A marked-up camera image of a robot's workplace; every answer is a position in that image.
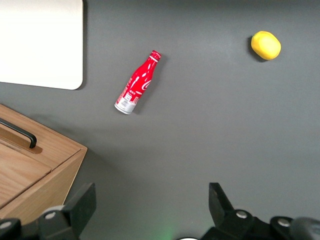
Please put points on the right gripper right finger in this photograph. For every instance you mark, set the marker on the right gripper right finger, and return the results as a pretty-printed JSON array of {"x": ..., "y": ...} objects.
[{"x": 225, "y": 215}]

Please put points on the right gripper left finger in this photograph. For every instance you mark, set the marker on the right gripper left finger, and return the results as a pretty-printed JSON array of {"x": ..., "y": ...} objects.
[{"x": 75, "y": 212}]

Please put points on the red coke bottle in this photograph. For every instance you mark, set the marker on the red coke bottle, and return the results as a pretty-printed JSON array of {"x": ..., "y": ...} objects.
[{"x": 136, "y": 82}]

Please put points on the white rectangular tray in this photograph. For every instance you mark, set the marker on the white rectangular tray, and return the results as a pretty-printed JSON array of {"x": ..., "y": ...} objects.
[{"x": 37, "y": 42}]

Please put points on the wooden drawer cabinet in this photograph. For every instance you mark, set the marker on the wooden drawer cabinet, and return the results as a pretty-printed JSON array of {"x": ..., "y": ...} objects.
[{"x": 57, "y": 160}]

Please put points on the yellow lemon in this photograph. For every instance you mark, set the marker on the yellow lemon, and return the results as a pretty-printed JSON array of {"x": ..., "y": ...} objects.
[{"x": 266, "y": 45}]

